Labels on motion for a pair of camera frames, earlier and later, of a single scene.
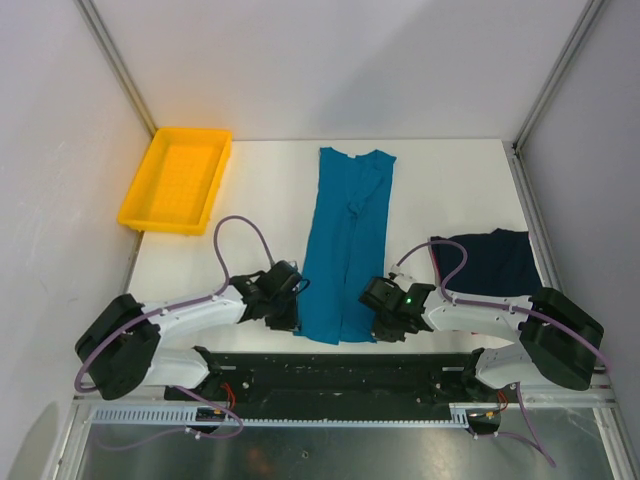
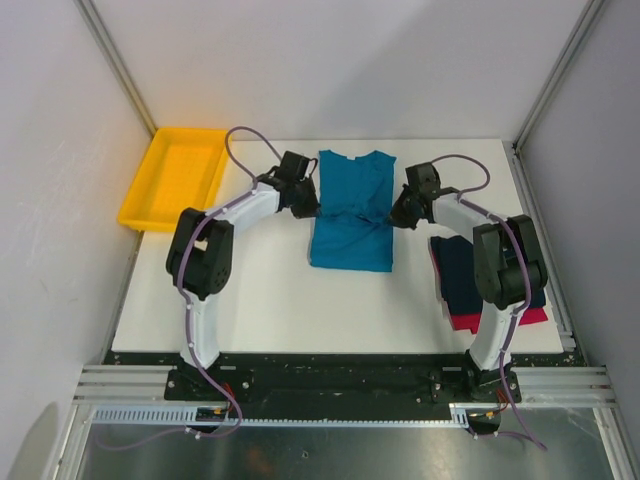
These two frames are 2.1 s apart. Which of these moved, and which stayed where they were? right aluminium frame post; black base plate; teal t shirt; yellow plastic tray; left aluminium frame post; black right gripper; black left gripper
Moved: black left gripper; black right gripper; teal t shirt
Stayed: right aluminium frame post; left aluminium frame post; yellow plastic tray; black base plate
